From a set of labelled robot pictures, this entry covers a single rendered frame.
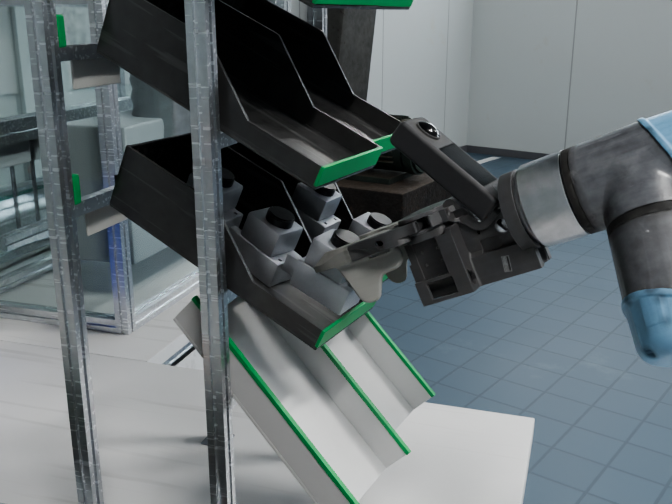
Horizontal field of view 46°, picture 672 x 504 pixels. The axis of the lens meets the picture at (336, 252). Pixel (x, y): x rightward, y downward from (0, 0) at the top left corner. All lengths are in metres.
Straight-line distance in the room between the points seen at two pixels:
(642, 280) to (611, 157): 0.10
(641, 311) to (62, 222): 0.56
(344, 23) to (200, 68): 5.64
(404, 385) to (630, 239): 0.52
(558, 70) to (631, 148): 8.02
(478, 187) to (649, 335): 0.19
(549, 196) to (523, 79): 8.17
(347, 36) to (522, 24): 2.89
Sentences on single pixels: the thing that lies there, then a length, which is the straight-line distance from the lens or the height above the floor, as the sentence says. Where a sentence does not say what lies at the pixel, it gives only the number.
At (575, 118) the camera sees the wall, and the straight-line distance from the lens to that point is 8.62.
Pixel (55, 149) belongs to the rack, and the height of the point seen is 1.37.
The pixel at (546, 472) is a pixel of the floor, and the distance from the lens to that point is 2.89.
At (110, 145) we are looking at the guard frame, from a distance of 1.61.
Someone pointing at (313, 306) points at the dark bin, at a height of 1.21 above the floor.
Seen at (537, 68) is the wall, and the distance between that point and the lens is 8.75.
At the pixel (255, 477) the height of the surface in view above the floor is 0.86.
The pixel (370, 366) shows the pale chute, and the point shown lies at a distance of 1.07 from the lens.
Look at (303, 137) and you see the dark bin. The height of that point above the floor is 1.38.
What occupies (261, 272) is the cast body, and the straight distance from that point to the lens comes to 0.83.
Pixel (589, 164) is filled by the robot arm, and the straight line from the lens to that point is 0.66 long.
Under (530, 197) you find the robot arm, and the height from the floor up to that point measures 1.36.
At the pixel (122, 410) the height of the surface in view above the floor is 0.86.
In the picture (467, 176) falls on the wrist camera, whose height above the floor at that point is 1.37.
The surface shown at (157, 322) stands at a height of 0.86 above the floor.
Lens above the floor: 1.50
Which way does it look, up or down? 17 degrees down
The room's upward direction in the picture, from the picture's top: straight up
